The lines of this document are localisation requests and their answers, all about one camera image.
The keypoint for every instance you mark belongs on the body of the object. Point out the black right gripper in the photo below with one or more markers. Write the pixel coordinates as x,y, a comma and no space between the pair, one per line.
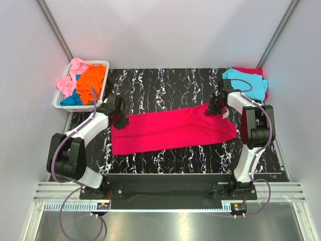
211,110

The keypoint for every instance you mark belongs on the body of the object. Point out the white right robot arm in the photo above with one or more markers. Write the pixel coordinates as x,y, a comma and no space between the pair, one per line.
257,130

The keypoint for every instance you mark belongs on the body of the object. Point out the blue t shirt in basket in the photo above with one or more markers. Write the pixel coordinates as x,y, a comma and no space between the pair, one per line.
68,88

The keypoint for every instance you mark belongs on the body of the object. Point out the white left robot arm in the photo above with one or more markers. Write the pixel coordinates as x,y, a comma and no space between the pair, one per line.
67,154

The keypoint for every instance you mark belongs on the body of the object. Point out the folded red t shirt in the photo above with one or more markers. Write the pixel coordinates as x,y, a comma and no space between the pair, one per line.
251,71

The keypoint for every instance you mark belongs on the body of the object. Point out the orange t shirt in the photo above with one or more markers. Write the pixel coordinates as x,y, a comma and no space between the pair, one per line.
93,77

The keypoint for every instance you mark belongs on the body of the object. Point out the folded cyan t shirt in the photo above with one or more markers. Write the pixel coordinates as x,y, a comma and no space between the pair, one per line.
253,85

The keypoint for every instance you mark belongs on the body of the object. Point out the white plastic laundry basket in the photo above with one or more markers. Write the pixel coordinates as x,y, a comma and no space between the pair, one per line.
98,100

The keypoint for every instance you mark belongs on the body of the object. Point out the white slotted cable duct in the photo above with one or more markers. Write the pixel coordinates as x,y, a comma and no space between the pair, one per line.
208,206

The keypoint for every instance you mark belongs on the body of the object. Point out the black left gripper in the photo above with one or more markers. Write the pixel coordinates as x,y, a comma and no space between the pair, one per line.
124,122

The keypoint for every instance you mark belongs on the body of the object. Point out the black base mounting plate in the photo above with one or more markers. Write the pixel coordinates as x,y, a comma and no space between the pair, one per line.
191,187

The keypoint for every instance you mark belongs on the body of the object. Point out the magenta t shirt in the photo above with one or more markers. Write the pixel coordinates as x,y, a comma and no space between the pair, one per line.
172,129

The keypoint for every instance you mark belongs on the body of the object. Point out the light pink t shirt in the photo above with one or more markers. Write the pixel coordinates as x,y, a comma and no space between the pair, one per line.
78,66

